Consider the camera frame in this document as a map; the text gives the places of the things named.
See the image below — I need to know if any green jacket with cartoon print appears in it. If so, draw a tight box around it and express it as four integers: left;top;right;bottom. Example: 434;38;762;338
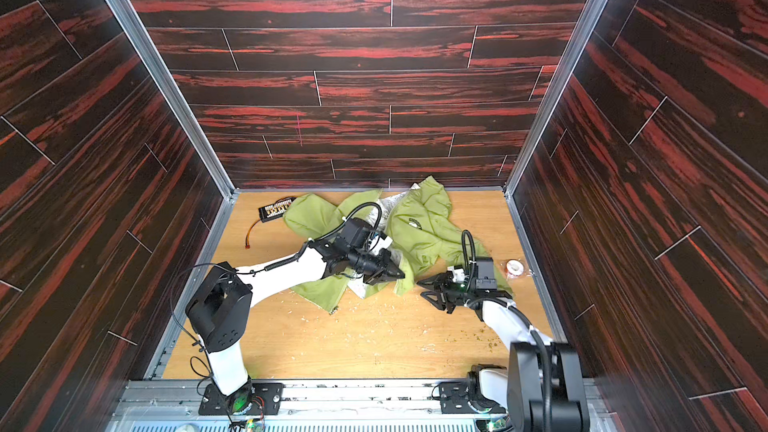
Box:
281;176;514;315

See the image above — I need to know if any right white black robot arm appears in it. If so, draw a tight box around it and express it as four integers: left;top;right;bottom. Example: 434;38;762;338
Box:
418;257;590;431

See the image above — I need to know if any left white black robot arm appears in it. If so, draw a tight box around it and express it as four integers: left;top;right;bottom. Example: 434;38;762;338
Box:
185;218;405;401

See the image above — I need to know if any small white tape roll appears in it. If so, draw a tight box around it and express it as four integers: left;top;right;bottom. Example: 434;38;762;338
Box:
505;259;527;279

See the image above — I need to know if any black battery pack with wires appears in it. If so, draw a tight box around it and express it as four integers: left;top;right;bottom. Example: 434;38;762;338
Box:
244;196;297;249

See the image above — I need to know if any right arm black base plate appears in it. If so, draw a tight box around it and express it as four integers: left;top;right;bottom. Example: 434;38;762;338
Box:
431;380;506;415

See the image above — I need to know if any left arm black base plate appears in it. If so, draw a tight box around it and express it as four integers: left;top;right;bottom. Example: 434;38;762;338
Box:
198;381;284;417

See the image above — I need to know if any metal front rail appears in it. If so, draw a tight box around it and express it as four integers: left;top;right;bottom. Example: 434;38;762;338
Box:
104;379;619;432

